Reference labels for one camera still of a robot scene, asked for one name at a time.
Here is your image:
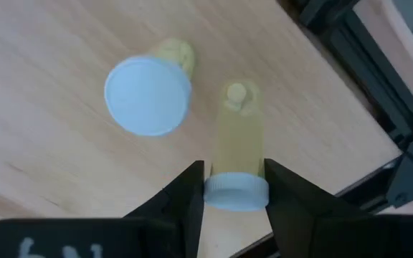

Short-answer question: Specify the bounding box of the wooden shelf board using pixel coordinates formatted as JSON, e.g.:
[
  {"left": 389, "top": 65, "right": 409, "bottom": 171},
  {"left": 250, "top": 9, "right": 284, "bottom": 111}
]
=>
[{"left": 0, "top": 0, "right": 404, "bottom": 258}]

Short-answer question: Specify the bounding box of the yellow medicine bottle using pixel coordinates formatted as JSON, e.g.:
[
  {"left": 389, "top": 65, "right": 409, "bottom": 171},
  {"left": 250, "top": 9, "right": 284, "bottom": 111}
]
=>
[
  {"left": 203, "top": 80, "right": 270, "bottom": 211},
  {"left": 104, "top": 38, "right": 196, "bottom": 138}
]

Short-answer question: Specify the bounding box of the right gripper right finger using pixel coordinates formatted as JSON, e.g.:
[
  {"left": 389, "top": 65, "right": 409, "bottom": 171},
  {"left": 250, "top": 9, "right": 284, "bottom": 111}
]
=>
[{"left": 265, "top": 158, "right": 413, "bottom": 258}]

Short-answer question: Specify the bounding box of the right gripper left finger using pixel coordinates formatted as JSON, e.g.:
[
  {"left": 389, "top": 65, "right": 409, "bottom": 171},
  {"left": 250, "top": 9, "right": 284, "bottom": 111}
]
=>
[{"left": 0, "top": 160, "right": 205, "bottom": 258}]

